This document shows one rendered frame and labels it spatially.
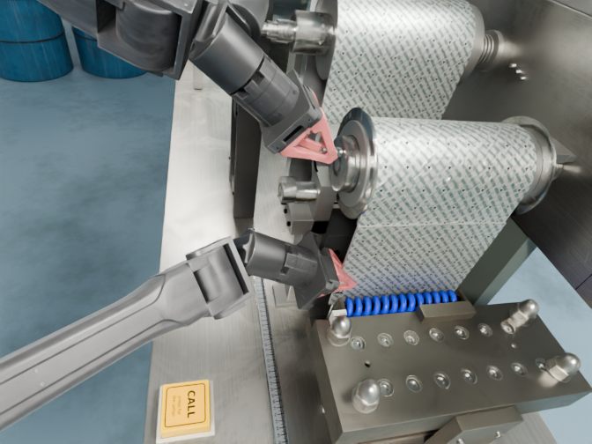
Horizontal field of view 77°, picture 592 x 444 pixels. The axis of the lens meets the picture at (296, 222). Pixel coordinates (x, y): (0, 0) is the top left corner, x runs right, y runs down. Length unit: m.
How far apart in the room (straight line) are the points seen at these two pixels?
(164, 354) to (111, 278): 1.32
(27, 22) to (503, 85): 3.36
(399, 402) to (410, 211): 0.26
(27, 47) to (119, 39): 3.31
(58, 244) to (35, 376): 1.86
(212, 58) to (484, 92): 0.58
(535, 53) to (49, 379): 0.77
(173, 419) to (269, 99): 0.47
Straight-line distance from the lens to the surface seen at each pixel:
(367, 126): 0.47
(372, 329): 0.61
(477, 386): 0.64
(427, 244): 0.59
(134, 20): 0.39
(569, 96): 0.70
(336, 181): 0.51
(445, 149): 0.51
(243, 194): 0.86
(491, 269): 0.81
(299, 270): 0.51
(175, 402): 0.65
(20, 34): 3.70
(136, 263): 2.03
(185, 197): 0.97
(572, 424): 2.16
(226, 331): 0.72
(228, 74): 0.39
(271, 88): 0.40
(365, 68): 0.65
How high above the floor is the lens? 1.52
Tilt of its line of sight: 43 degrees down
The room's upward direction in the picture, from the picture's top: 11 degrees clockwise
